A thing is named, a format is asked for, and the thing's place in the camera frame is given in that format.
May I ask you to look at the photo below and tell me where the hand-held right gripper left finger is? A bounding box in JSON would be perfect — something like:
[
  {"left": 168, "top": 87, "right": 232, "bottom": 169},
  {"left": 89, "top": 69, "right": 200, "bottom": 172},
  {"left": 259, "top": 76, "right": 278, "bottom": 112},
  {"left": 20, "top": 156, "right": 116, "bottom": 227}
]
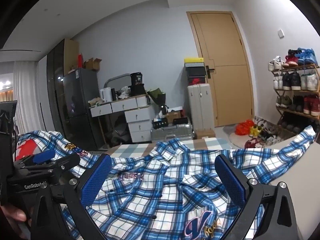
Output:
[{"left": 31, "top": 154, "right": 113, "bottom": 240}]

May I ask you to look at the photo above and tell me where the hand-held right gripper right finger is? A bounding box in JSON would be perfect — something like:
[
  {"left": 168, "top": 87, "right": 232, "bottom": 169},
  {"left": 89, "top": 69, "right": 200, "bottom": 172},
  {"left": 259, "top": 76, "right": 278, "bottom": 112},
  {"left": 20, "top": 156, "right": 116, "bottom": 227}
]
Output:
[{"left": 214, "top": 154, "right": 299, "bottom": 240}]

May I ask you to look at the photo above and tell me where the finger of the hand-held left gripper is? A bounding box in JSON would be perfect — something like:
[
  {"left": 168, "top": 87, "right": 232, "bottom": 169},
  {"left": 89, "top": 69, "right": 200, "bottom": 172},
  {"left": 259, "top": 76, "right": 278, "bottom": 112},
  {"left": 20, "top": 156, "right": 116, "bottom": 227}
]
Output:
[
  {"left": 14, "top": 149, "right": 56, "bottom": 171},
  {"left": 24, "top": 152, "right": 81, "bottom": 180}
]

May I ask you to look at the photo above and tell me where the blue plaid shirt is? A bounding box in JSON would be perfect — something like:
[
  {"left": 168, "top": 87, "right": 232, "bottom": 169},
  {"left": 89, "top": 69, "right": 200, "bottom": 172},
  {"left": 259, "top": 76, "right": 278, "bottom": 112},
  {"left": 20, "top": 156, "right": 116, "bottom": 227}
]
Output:
[{"left": 16, "top": 125, "right": 317, "bottom": 240}]

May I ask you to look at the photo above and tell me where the person's left hand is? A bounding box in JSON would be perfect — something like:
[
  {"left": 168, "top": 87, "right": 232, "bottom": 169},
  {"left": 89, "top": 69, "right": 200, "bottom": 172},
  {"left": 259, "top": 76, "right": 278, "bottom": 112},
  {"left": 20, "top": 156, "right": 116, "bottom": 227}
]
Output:
[{"left": 0, "top": 203, "right": 28, "bottom": 239}]

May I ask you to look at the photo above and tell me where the red and white plush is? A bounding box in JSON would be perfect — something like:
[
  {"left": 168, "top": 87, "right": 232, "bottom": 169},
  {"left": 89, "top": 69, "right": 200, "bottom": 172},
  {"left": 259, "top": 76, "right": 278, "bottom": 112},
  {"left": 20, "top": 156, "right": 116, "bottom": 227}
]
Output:
[{"left": 15, "top": 138, "right": 40, "bottom": 162}]

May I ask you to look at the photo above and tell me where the round beige rug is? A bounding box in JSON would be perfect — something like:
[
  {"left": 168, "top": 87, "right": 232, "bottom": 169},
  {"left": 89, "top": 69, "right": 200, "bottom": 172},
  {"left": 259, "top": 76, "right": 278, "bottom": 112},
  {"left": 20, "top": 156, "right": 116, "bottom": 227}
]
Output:
[{"left": 229, "top": 126, "right": 253, "bottom": 149}]

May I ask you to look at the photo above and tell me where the checkered bed sheet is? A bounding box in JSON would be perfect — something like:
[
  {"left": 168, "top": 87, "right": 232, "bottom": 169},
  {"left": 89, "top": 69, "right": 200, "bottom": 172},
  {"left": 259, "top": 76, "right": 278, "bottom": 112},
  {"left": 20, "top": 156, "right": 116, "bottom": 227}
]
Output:
[{"left": 87, "top": 137, "right": 232, "bottom": 158}]

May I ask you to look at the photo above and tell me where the small cardboard box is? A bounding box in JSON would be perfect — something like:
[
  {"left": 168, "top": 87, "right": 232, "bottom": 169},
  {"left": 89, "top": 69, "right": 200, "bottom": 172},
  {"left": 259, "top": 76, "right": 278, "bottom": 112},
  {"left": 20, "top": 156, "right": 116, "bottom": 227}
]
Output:
[{"left": 196, "top": 129, "right": 216, "bottom": 140}]

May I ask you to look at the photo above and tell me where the dark desk chair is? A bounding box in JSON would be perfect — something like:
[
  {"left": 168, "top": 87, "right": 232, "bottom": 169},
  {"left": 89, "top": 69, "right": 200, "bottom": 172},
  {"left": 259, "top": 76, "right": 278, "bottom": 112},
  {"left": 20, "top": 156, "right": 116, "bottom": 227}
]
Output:
[{"left": 110, "top": 115, "right": 132, "bottom": 145}]

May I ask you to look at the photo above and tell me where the orange plastic bag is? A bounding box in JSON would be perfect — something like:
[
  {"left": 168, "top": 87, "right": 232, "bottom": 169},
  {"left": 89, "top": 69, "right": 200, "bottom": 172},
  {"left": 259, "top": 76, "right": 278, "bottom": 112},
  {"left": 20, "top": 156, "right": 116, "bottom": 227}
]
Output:
[{"left": 235, "top": 120, "right": 255, "bottom": 136}]

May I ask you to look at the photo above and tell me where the dark grey refrigerator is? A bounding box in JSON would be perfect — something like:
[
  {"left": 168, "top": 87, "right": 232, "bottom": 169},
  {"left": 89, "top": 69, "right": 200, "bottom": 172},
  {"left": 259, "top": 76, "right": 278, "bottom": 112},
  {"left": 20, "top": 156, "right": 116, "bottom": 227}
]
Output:
[{"left": 62, "top": 67, "right": 102, "bottom": 150}]

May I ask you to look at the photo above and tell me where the pile of loose shoes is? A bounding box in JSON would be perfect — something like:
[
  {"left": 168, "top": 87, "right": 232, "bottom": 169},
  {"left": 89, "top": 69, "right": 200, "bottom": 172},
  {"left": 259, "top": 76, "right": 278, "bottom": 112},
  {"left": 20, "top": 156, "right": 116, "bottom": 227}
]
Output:
[{"left": 244, "top": 116, "right": 300, "bottom": 149}]

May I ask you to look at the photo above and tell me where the white curtain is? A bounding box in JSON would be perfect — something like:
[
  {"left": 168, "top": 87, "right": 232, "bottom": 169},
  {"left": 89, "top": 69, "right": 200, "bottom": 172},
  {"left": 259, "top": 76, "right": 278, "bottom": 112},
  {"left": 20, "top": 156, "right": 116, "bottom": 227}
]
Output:
[{"left": 12, "top": 61, "right": 40, "bottom": 135}]

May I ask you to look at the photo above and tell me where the orange curtain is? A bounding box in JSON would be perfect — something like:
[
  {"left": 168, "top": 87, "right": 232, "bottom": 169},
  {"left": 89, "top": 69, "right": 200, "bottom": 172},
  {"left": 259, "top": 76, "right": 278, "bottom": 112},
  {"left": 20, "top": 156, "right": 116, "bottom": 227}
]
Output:
[{"left": 0, "top": 90, "right": 14, "bottom": 103}]

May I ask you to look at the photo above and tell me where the white desk with drawers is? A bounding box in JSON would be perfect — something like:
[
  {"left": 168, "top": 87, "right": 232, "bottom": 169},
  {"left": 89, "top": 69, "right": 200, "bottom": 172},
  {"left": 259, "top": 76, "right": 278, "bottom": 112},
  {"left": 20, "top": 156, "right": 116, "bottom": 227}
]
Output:
[{"left": 90, "top": 94, "right": 157, "bottom": 144}]

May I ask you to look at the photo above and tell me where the silver suitcase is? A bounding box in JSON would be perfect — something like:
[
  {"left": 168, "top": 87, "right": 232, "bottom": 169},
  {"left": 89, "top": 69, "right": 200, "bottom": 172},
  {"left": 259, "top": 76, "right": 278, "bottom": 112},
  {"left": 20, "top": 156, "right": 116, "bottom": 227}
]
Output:
[{"left": 150, "top": 124, "right": 195, "bottom": 144}]

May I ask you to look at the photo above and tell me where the dark glass wardrobe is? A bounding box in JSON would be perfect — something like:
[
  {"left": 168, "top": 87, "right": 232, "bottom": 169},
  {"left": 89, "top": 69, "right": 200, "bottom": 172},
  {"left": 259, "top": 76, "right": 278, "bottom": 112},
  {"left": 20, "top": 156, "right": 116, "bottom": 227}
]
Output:
[{"left": 46, "top": 39, "right": 80, "bottom": 140}]

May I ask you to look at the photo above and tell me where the white electric kettle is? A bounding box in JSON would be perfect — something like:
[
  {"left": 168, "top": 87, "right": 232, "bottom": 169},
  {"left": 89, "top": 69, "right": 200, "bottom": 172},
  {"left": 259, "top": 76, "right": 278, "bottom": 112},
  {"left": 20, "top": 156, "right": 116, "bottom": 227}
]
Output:
[{"left": 100, "top": 87, "right": 112, "bottom": 102}]

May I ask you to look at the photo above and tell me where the white upright suitcase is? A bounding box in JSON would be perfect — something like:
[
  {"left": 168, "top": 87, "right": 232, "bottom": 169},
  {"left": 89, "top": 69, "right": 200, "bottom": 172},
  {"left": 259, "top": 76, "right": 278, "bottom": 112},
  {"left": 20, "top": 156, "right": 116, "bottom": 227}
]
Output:
[{"left": 187, "top": 84, "right": 215, "bottom": 133}]

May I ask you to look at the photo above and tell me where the brown box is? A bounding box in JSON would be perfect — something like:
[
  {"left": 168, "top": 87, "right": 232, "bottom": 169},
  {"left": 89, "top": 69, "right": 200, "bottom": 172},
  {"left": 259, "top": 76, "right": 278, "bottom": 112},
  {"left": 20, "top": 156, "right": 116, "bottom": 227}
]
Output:
[{"left": 165, "top": 110, "right": 182, "bottom": 123}]

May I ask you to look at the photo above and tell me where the wooden door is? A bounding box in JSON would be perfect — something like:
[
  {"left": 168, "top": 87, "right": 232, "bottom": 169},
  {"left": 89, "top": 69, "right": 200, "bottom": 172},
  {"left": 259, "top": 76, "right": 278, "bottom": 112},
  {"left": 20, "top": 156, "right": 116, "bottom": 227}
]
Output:
[{"left": 187, "top": 11, "right": 255, "bottom": 128}]

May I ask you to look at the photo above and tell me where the open cardboard box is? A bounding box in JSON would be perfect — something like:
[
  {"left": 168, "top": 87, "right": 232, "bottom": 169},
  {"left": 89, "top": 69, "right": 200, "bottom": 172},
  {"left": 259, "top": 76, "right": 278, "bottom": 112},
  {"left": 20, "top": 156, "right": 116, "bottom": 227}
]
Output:
[{"left": 83, "top": 58, "right": 102, "bottom": 70}]

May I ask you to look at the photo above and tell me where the black paper bag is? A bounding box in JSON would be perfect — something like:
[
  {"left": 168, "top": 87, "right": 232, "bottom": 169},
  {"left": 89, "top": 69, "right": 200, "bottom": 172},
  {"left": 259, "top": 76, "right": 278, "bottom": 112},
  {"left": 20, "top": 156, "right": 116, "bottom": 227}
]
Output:
[{"left": 128, "top": 72, "right": 147, "bottom": 97}]

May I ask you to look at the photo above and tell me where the dark green wrapped bouquet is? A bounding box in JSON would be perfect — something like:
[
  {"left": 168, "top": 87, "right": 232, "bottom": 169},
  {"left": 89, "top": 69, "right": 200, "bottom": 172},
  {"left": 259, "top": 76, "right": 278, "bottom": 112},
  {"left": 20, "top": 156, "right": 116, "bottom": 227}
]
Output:
[{"left": 147, "top": 87, "right": 167, "bottom": 115}]

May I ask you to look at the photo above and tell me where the black shoe box red logo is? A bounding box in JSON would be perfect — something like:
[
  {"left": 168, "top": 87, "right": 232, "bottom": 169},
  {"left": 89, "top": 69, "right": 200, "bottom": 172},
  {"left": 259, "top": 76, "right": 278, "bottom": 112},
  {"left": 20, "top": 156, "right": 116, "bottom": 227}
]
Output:
[{"left": 187, "top": 76, "right": 208, "bottom": 85}]

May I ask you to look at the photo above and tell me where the yellow shoe box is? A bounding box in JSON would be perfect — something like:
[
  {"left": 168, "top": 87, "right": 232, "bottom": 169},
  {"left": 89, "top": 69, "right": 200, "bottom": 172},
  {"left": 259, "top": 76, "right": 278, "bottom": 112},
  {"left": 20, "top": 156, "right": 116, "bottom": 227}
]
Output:
[{"left": 184, "top": 58, "right": 204, "bottom": 67}]

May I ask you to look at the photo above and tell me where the wooden shoe rack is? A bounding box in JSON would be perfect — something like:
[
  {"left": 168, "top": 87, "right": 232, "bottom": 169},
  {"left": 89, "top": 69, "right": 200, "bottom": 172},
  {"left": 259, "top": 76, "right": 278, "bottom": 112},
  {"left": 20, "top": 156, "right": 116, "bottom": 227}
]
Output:
[{"left": 271, "top": 64, "right": 320, "bottom": 130}]

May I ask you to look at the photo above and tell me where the grey arched frame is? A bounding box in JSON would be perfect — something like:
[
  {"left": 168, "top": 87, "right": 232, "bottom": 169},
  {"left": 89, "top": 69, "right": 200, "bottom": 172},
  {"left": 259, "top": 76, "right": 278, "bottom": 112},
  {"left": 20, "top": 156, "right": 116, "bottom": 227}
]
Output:
[{"left": 103, "top": 73, "right": 131, "bottom": 98}]

